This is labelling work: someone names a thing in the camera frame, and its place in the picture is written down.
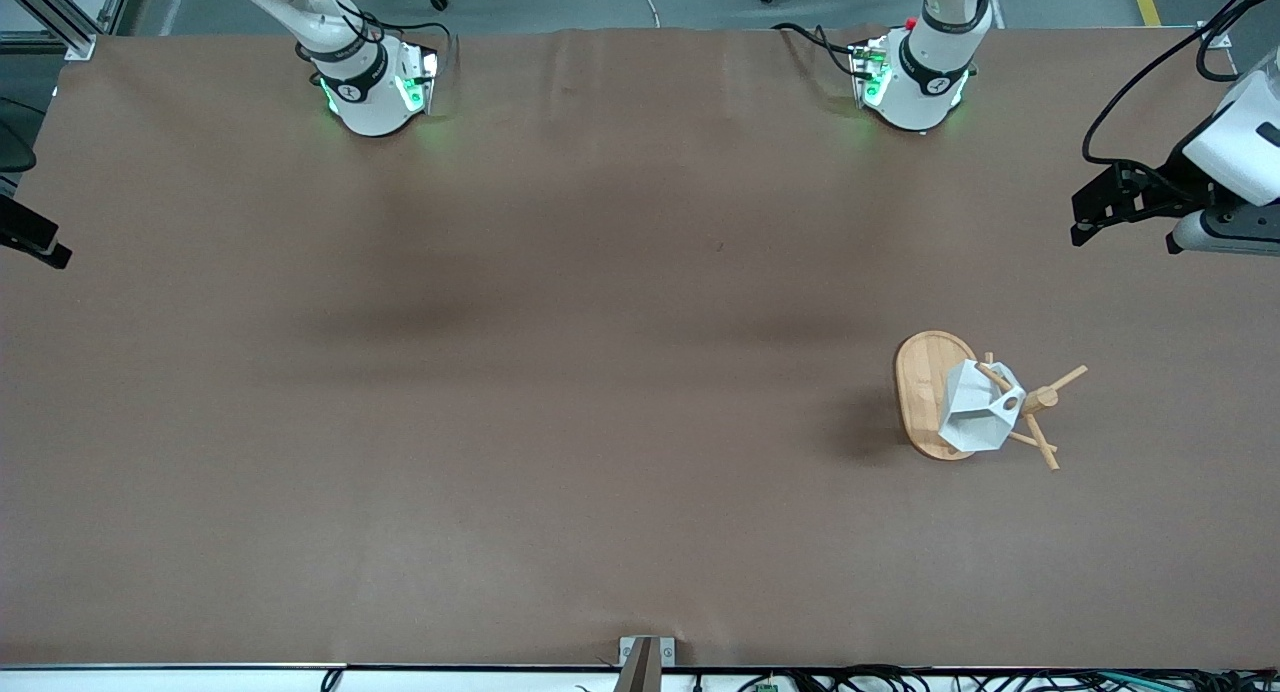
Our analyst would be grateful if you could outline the white faceted cup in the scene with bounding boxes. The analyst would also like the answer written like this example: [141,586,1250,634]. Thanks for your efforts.
[938,359,1028,453]

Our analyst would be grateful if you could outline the black left base cable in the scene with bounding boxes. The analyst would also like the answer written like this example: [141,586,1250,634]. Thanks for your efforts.
[772,22,867,79]

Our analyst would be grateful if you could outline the brown table cover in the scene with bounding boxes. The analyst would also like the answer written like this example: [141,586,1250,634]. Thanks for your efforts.
[0,27,1280,670]

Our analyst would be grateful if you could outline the wooden cup rack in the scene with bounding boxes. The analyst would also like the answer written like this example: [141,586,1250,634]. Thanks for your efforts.
[893,330,1089,471]

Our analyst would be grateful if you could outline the black cable bundle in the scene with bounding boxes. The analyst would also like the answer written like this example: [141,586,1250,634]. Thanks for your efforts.
[740,664,1280,692]

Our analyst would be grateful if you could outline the grey metal camera bracket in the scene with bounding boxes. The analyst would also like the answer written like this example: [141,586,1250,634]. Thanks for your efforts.
[618,636,677,692]

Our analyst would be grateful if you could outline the aluminium frame profile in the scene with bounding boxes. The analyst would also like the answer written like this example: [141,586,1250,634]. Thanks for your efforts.
[0,0,136,61]
[1197,0,1280,51]

